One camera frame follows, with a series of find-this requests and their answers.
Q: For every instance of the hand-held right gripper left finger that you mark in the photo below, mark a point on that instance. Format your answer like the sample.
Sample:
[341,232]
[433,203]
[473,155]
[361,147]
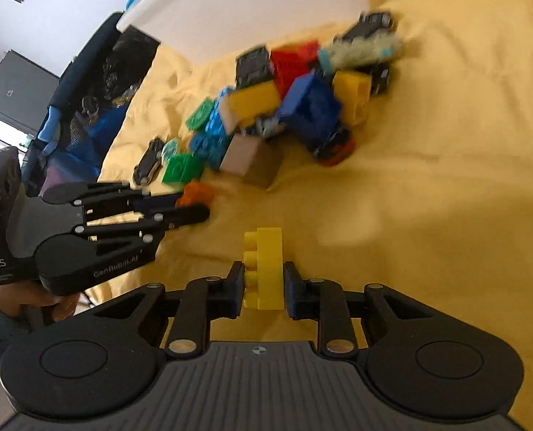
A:
[237,289]

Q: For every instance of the small teal toy piece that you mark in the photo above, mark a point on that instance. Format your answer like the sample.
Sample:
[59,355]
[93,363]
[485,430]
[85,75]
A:
[171,148]

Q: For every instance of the black toy car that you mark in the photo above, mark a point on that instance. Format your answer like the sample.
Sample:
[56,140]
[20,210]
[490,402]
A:
[149,161]
[369,24]
[253,67]

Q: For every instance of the grey toy piece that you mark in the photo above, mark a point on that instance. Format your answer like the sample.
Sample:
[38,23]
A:
[266,126]

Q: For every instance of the light blue toy car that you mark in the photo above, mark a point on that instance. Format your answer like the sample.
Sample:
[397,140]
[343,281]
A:
[360,51]

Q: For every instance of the wooden cube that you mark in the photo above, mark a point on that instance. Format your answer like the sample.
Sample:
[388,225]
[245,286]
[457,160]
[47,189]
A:
[248,159]

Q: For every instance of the dark blue backpack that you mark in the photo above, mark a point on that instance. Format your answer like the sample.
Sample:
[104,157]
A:
[96,98]

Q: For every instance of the long yellow building brick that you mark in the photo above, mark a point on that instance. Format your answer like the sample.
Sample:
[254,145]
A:
[253,101]

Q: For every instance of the yellow cloth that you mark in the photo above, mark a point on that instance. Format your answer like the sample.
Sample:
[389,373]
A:
[428,211]

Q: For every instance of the red building brick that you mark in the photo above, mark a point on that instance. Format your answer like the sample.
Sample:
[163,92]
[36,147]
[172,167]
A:
[293,67]

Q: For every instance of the light blue building brick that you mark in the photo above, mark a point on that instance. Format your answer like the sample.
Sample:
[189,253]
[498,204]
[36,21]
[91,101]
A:
[217,119]

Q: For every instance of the green round building plate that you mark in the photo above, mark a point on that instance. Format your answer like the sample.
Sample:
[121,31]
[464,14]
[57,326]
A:
[200,114]

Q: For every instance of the red and blue toy car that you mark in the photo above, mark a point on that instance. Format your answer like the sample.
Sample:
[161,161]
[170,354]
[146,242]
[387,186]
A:
[336,148]

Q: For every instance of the white plastic bin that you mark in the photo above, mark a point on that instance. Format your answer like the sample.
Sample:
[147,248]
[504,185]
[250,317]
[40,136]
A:
[248,4]

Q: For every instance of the green building brick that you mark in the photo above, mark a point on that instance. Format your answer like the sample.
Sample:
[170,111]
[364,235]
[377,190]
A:
[181,168]

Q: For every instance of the orange building brick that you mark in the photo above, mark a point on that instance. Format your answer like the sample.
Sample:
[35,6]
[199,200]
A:
[197,193]

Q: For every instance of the large blue building brick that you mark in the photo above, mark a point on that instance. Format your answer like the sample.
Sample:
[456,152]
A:
[313,107]

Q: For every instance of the dark cabinet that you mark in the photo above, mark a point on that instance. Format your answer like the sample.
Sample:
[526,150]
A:
[15,94]

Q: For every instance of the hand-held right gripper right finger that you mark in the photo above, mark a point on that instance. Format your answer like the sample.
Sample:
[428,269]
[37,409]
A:
[293,294]

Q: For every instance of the person's left hand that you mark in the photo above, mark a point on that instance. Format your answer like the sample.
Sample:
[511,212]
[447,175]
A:
[28,298]

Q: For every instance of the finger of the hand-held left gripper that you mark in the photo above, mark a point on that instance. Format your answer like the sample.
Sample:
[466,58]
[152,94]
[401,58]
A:
[181,216]
[158,202]

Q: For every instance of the dark toy car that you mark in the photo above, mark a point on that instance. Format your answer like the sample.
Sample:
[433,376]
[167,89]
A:
[381,80]

